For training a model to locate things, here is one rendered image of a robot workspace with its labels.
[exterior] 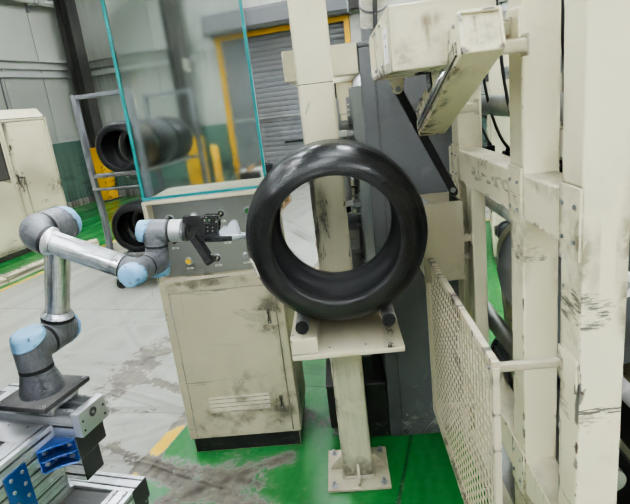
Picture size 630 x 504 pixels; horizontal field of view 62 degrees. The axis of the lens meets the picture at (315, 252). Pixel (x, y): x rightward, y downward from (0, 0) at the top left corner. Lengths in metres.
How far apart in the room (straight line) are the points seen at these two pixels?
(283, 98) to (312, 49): 9.24
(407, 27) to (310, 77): 0.67
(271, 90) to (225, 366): 9.12
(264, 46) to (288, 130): 1.70
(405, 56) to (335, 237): 0.87
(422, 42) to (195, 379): 1.85
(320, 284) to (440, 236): 0.47
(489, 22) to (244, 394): 1.94
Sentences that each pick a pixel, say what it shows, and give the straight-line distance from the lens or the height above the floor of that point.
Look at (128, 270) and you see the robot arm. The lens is 1.69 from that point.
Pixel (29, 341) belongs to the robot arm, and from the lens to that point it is 2.05.
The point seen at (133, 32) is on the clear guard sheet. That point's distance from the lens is 2.37.
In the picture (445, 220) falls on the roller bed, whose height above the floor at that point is 1.13.
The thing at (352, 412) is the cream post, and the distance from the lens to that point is 2.29.
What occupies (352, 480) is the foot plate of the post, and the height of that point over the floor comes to 0.01.
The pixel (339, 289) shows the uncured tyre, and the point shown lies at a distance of 1.92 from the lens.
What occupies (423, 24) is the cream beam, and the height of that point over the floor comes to 1.73.
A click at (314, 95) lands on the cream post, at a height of 1.61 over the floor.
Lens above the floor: 1.59
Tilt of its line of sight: 16 degrees down
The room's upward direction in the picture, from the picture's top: 7 degrees counter-clockwise
